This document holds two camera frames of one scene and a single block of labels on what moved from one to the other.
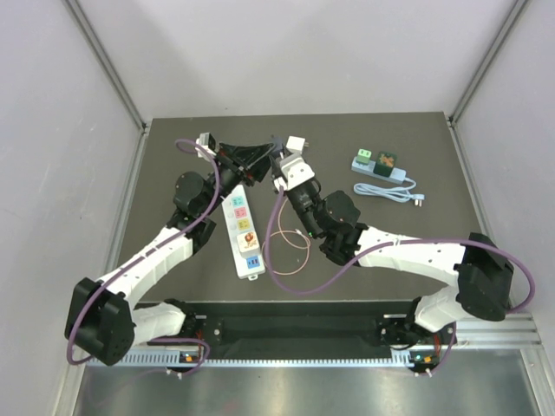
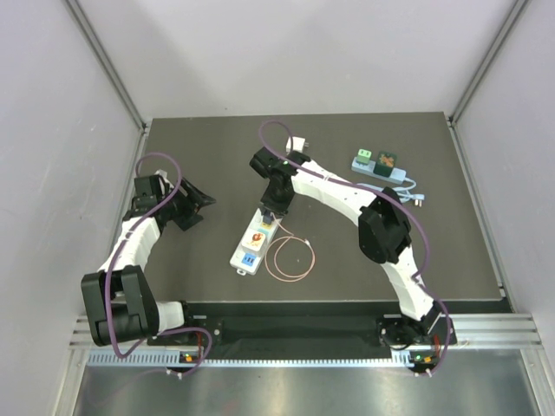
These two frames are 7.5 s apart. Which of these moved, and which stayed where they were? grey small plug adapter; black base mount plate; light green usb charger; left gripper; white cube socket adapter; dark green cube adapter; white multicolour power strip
Moved: grey small plug adapter; white cube socket adapter; white multicolour power strip; left gripper
Stayed: dark green cube adapter; light green usb charger; black base mount plate
